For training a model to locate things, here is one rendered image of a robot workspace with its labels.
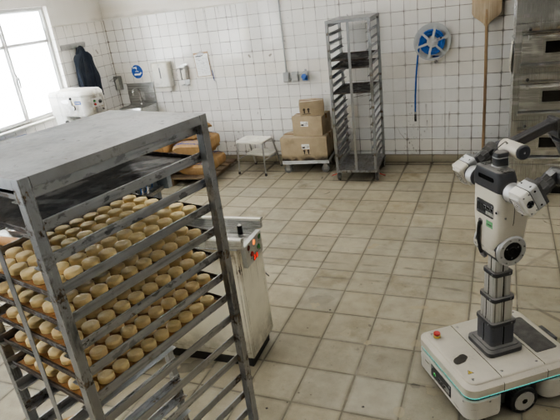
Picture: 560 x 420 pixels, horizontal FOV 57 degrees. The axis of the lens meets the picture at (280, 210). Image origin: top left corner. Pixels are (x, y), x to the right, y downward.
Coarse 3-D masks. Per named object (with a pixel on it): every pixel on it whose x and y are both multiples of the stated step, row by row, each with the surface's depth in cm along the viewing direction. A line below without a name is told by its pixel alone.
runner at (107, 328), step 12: (216, 252) 182; (204, 264) 178; (180, 276) 169; (168, 288) 166; (144, 300) 158; (156, 300) 162; (132, 312) 155; (108, 324) 148; (120, 324) 152; (96, 336) 145; (84, 348) 143
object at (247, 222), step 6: (204, 216) 331; (210, 216) 330; (192, 222) 334; (198, 222) 333; (204, 222) 331; (210, 222) 330; (228, 222) 325; (234, 222) 323; (240, 222) 322; (246, 222) 320; (252, 222) 319; (258, 222) 317
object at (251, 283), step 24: (216, 264) 302; (240, 264) 299; (216, 288) 310; (240, 288) 304; (264, 288) 334; (216, 312) 318; (264, 312) 335; (192, 336) 332; (216, 336) 325; (264, 336) 336; (216, 360) 338
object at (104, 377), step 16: (192, 304) 187; (208, 304) 188; (176, 320) 179; (160, 336) 171; (128, 352) 165; (144, 352) 167; (32, 368) 166; (48, 368) 162; (112, 368) 160; (64, 384) 157; (96, 384) 152
